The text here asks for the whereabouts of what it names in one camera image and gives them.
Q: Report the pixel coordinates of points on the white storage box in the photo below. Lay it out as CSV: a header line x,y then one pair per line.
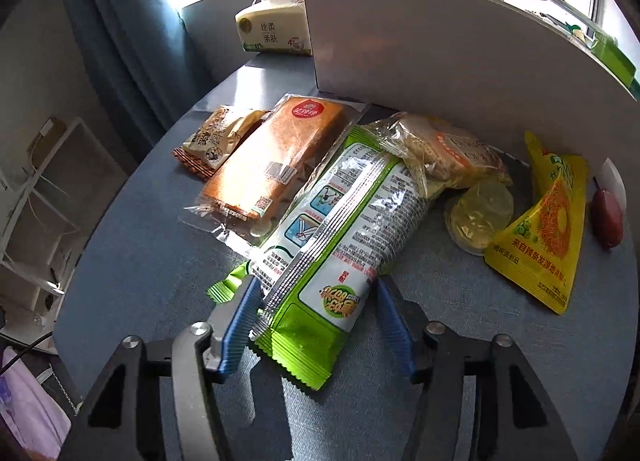
x,y
425,56

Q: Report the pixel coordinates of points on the blue curtain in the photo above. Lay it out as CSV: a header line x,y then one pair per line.
x,y
130,41

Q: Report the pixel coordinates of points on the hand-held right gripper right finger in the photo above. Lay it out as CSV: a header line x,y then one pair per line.
x,y
395,326

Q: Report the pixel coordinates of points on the brown cake packet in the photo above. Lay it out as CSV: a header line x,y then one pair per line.
x,y
280,151

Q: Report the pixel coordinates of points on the yellow triangular snack packet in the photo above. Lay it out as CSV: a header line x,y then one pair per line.
x,y
545,231

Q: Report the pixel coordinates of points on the tissue pack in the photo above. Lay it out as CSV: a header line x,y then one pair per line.
x,y
270,31

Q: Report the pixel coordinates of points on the purple cloth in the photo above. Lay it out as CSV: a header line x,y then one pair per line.
x,y
30,406

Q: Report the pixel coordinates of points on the white shelf rack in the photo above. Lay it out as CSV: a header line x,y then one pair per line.
x,y
25,271

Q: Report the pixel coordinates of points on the clear jelly cup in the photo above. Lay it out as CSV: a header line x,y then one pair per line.
x,y
480,216

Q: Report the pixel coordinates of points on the cardboard box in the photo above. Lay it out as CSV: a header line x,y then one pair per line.
x,y
47,138

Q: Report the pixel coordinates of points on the dark red round object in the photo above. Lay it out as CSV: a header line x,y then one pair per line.
x,y
607,218

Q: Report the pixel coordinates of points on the long green snack packet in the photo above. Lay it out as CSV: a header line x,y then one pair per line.
x,y
340,221

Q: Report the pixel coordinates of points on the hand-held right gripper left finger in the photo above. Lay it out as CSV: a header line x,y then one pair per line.
x,y
240,321

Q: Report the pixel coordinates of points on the clear cracker packet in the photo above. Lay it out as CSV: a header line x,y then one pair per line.
x,y
450,156

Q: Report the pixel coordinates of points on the small brown snack packet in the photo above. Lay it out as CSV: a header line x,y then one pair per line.
x,y
212,143

